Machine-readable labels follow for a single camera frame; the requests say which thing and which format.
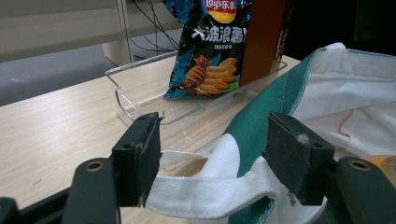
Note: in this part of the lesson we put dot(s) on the clear plastic tray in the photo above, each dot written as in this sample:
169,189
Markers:
146,105

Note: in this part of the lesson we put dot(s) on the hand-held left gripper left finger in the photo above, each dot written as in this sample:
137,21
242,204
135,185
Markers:
137,161

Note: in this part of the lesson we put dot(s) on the beige desk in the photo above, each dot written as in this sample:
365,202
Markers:
62,34

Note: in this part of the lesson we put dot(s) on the brown carton box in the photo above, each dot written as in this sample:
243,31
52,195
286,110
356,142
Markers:
261,37

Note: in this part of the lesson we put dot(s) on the white tote bag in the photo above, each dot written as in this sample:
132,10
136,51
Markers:
342,90

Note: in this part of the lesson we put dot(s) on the blue chips bag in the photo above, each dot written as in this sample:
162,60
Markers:
211,46

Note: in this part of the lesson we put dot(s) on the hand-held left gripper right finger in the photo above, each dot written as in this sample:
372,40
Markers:
295,158

